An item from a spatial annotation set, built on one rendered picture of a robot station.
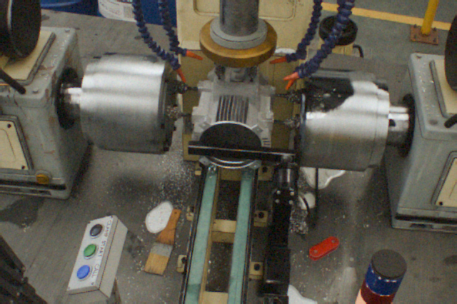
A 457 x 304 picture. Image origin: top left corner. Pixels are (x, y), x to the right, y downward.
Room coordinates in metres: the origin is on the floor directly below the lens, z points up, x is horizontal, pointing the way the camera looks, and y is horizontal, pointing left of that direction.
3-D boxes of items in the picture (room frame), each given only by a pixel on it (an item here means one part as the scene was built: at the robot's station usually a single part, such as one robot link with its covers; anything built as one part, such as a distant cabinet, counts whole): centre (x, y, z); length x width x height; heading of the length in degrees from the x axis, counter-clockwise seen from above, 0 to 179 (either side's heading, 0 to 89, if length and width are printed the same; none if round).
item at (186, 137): (1.17, 0.10, 0.86); 0.07 x 0.06 x 0.12; 85
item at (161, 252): (0.86, 0.16, 0.80); 0.21 x 0.05 x 0.01; 167
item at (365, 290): (0.53, -0.27, 1.14); 0.06 x 0.06 x 0.04
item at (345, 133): (1.07, -0.29, 1.04); 0.41 x 0.25 x 0.25; 85
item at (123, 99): (1.12, 0.30, 1.04); 0.37 x 0.25 x 0.25; 85
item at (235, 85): (1.13, -0.01, 1.11); 0.12 x 0.11 x 0.07; 175
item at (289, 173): (1.06, -0.18, 0.92); 0.45 x 0.13 x 0.24; 175
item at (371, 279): (0.53, -0.27, 1.19); 0.06 x 0.06 x 0.04
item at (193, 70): (1.25, -0.02, 0.97); 0.30 x 0.11 x 0.34; 85
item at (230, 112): (1.09, -0.01, 1.02); 0.20 x 0.19 x 0.19; 175
